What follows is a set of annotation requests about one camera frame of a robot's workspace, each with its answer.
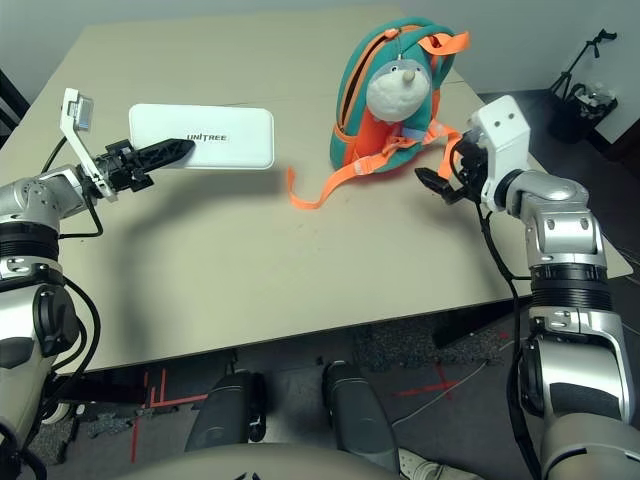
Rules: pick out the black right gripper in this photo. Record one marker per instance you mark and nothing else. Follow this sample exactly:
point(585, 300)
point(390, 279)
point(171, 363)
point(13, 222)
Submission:
point(470, 165)

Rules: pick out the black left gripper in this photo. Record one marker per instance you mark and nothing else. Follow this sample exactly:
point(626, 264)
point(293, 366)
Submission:
point(122, 167)

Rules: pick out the white plastic pencil case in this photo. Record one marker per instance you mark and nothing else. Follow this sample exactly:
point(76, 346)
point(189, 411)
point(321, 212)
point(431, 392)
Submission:
point(225, 125)

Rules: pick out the teal and orange backpack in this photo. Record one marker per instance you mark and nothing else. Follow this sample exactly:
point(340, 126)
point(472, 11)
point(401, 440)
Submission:
point(350, 135)

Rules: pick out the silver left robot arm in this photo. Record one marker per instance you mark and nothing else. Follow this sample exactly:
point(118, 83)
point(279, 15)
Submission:
point(30, 200)

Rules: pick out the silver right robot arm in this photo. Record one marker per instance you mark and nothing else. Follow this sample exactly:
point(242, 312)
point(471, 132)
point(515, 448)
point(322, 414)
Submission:
point(565, 235)

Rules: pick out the white grey plush penguin charm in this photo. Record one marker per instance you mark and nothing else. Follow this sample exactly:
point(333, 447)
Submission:
point(397, 95)

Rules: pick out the black trash bin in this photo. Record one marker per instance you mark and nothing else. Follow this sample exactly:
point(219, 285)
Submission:
point(570, 122)

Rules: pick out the black table leg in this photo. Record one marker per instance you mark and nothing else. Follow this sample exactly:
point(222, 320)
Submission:
point(450, 332)

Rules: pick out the dark speckled floor mat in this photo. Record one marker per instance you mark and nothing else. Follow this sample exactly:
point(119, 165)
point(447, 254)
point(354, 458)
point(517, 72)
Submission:
point(395, 345)

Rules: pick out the black tripod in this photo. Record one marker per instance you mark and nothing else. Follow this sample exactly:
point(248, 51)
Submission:
point(582, 60)

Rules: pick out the grey right robot leg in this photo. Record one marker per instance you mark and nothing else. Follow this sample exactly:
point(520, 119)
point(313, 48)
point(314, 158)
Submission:
point(357, 415)

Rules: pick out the grey robot leg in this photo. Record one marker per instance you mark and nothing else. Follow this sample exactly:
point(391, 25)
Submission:
point(357, 415)
point(225, 415)

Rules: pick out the red floor tape lines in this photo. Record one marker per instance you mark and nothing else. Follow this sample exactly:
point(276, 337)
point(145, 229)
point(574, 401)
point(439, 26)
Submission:
point(162, 397)

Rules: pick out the grey left robot leg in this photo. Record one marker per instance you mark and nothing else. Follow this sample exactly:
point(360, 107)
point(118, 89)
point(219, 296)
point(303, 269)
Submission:
point(225, 415)

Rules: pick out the white sneaker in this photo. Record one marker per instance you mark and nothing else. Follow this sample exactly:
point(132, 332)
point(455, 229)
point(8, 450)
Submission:
point(425, 470)

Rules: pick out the beige robot torso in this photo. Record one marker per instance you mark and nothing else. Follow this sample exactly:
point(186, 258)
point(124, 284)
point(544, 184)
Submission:
point(250, 465)

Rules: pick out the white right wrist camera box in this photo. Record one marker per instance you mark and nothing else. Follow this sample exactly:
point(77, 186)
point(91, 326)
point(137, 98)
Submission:
point(502, 130)

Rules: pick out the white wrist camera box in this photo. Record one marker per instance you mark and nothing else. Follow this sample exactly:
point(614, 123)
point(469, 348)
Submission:
point(75, 125)
point(502, 130)

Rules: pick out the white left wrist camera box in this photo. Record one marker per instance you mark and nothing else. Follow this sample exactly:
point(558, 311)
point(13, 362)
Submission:
point(75, 125)

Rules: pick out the black metal desk frame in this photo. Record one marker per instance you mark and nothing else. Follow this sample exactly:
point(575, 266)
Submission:
point(10, 110)

